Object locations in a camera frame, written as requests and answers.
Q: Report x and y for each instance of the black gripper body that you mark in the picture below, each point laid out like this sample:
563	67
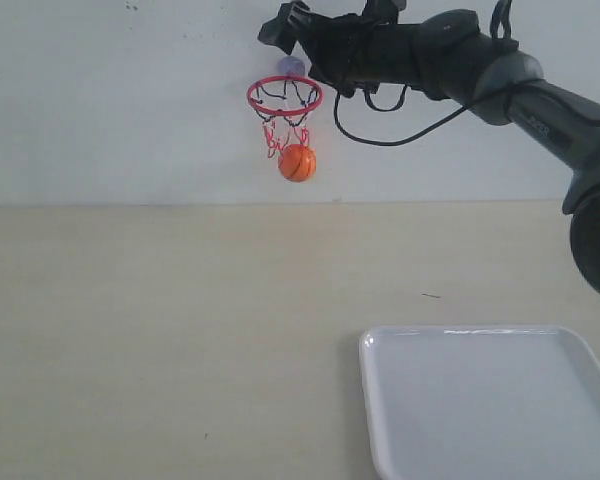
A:
349	52

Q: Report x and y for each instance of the small orange toy basketball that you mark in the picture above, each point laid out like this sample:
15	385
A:
297	163

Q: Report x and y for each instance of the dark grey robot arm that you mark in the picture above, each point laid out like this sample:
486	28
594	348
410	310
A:
448	57

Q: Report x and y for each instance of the red mini basketball hoop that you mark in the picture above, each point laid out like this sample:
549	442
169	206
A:
284	104

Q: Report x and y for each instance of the white rectangular plastic tray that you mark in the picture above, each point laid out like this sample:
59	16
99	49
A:
481	402

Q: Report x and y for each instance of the clear suction cup mount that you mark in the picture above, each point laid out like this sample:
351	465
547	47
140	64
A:
291	66

